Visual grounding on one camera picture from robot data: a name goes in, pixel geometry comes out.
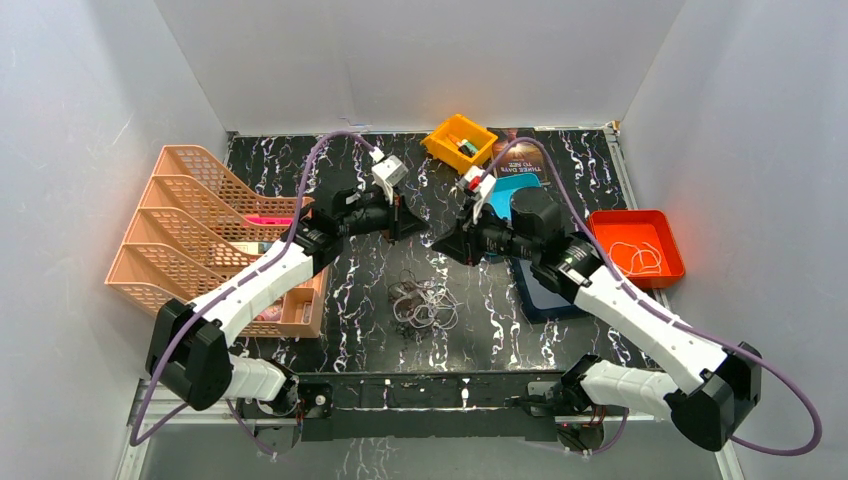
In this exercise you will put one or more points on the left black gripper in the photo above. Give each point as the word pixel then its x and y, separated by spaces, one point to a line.
pixel 395 213

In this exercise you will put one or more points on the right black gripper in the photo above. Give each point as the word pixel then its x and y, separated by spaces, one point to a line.
pixel 462 244

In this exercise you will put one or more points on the cyan square tray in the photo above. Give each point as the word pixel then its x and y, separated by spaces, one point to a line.
pixel 507 189

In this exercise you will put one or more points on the orange square tray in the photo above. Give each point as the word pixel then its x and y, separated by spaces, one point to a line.
pixel 641 244

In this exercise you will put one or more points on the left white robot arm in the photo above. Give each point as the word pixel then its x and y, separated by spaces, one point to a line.
pixel 189 351

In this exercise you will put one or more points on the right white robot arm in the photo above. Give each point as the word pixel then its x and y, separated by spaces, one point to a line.
pixel 705 390

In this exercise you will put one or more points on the yellow plastic bin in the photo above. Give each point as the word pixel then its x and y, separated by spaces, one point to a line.
pixel 441 148

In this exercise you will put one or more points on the navy square tray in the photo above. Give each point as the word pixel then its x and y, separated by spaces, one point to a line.
pixel 536 298

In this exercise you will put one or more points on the red pen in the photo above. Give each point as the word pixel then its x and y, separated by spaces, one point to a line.
pixel 455 140

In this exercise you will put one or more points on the dark paperback book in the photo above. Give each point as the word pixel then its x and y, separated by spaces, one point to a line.
pixel 520 159

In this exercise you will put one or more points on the peach compartment organizer tray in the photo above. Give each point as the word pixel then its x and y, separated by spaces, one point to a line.
pixel 302 312

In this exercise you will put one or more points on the pink eraser pack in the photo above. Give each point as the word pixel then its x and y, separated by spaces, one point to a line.
pixel 272 314

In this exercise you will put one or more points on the peach mesh file rack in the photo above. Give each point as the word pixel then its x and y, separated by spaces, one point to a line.
pixel 182 239

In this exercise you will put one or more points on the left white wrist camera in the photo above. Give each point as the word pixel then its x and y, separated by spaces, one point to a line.
pixel 387 172

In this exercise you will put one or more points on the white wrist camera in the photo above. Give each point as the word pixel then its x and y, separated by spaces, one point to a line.
pixel 387 172
pixel 479 186

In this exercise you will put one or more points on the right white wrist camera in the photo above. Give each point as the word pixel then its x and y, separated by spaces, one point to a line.
pixel 479 186

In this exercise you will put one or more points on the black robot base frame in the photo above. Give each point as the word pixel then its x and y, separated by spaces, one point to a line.
pixel 527 404

